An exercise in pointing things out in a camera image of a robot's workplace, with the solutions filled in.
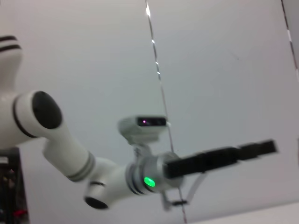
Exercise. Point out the metal wall joint strip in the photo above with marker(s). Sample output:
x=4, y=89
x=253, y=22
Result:
x=290, y=39
x=163, y=98

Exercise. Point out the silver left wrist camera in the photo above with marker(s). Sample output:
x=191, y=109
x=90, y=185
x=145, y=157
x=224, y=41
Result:
x=140, y=127

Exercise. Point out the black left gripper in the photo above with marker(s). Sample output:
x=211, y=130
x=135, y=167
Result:
x=201, y=162

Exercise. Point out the black equipment rack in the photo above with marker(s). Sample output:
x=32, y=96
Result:
x=12, y=186

